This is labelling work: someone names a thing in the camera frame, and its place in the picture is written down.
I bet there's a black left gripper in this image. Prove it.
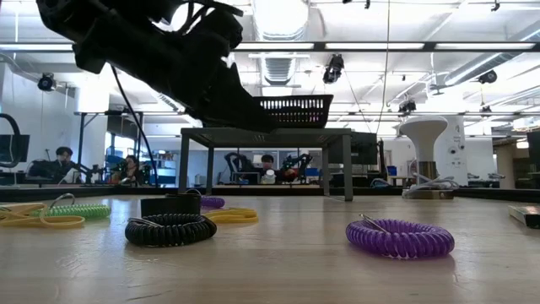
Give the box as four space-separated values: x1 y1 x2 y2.
126 0 278 133

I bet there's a black plastic mesh basket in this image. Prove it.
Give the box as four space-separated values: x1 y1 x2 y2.
252 94 335 129

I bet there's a black coil wristband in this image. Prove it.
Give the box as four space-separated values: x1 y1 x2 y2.
124 213 219 248

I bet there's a green coil wristband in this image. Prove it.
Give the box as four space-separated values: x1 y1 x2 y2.
31 193 112 221

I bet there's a large purple coil wristband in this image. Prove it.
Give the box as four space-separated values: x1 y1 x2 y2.
345 213 456 260

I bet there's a person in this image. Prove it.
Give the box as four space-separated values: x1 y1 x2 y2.
25 146 84 185
110 155 143 186
257 153 297 184

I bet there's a small purple coil wristband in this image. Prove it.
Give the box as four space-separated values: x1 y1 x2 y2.
185 187 226 209

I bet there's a black background box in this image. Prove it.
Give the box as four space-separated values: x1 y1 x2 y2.
352 132 379 166

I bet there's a white mushroom-shaped lamp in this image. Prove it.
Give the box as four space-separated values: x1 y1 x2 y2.
398 116 449 187

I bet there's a black background monitor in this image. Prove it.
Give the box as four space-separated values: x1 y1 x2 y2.
0 133 31 164

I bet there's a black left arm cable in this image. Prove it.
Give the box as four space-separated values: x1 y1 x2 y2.
110 65 159 187

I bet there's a dark background frame stand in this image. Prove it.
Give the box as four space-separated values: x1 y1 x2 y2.
74 110 145 187

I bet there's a black aluminium table frame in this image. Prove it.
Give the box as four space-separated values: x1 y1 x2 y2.
0 183 540 204

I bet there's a white coiled lamp cable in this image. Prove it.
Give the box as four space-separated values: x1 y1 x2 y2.
403 171 461 193

